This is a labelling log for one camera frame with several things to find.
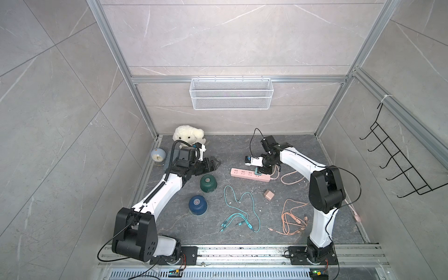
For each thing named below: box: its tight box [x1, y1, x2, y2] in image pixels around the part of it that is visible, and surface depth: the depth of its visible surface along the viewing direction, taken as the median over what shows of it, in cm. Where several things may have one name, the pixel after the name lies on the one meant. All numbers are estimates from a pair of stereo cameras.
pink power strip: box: [230, 168, 272, 183], surface depth 99 cm
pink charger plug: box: [263, 189, 275, 202], surface depth 92 cm
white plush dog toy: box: [172, 124, 207, 146], surface depth 97 cm
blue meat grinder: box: [188, 194, 209, 217], surface depth 80 cm
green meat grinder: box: [199, 174, 218, 194], surface depth 87 cm
